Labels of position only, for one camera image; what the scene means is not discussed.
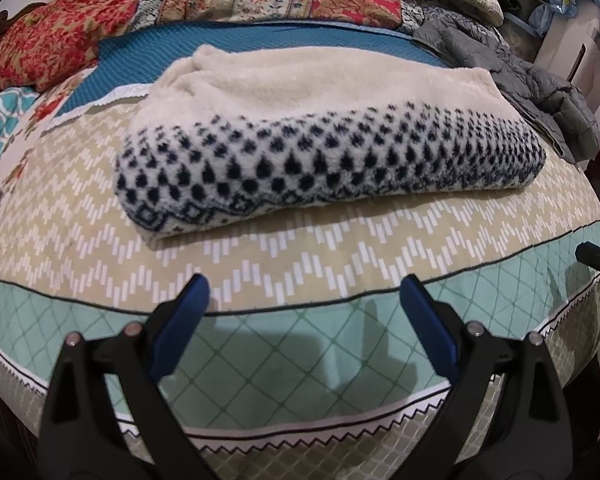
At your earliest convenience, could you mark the cream fleece patterned sweater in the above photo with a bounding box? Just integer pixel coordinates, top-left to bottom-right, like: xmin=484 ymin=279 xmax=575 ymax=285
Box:
xmin=112 ymin=44 xmax=546 ymax=236

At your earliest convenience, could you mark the grey puffer jacket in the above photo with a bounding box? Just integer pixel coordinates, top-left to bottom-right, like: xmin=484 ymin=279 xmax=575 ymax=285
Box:
xmin=413 ymin=4 xmax=600 ymax=164

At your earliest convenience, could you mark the patterned bedspread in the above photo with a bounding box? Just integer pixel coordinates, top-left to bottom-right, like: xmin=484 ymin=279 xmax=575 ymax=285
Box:
xmin=0 ymin=101 xmax=600 ymax=479

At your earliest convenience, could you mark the white floral sheet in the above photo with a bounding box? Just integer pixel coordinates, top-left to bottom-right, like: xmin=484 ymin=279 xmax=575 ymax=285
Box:
xmin=0 ymin=65 xmax=95 ymax=203

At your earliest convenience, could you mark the teal blue blanket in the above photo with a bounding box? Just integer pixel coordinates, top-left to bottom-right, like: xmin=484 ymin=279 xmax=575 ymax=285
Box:
xmin=58 ymin=21 xmax=445 ymax=118

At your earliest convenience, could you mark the red floral quilt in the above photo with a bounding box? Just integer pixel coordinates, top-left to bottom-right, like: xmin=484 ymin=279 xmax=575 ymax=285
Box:
xmin=0 ymin=0 xmax=402 ymax=92

